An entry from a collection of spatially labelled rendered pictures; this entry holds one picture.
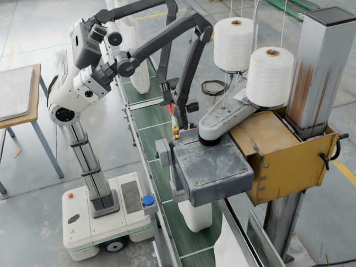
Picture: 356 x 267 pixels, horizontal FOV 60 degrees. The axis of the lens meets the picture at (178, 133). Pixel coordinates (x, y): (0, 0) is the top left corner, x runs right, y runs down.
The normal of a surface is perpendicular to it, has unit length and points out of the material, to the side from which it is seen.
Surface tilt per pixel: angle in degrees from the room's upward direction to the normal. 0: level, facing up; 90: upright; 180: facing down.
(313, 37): 90
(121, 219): 0
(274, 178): 90
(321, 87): 90
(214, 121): 0
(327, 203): 0
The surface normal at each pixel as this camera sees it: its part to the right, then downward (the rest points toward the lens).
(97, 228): -0.08, -0.75
